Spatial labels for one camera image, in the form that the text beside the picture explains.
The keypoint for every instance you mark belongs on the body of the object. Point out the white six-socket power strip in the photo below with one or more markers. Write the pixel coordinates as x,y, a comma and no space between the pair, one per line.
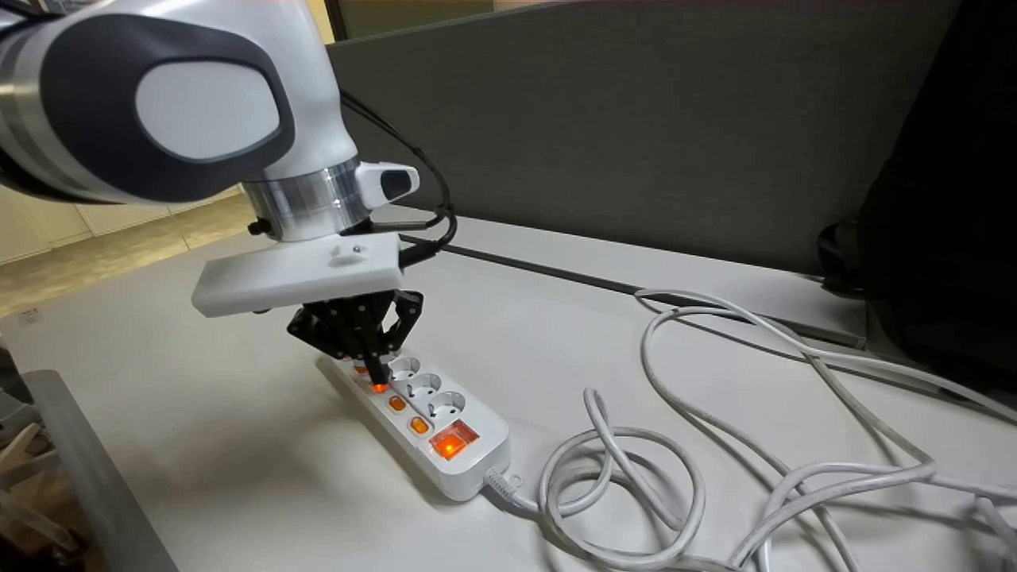
457,445

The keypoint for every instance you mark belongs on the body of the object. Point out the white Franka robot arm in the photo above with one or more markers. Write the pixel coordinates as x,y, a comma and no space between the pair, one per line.
211,105

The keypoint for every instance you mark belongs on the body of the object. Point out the grey desk partition panel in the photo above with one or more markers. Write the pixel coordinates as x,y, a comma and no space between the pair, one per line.
636,115

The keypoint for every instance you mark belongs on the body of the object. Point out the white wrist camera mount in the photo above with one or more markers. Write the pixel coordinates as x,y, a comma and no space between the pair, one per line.
297,279

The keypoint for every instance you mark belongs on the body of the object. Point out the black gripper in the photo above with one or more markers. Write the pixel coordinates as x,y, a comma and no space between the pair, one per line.
367,310

